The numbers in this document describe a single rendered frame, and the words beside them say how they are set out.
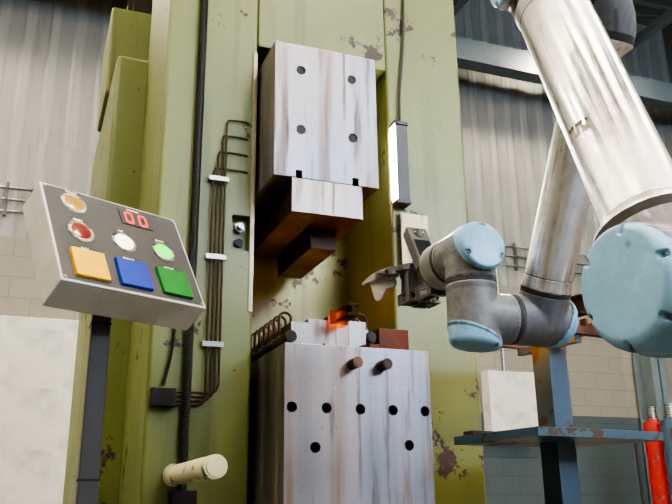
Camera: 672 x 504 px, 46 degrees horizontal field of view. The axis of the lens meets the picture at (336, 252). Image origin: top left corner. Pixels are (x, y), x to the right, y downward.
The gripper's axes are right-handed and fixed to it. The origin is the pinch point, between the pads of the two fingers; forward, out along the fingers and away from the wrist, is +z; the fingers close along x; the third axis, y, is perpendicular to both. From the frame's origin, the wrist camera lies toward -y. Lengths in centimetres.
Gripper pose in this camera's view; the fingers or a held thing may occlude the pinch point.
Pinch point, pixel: (394, 284)
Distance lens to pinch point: 170.4
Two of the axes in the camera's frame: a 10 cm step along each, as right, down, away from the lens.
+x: 9.3, 1.0, 3.5
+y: 0.1, 9.5, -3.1
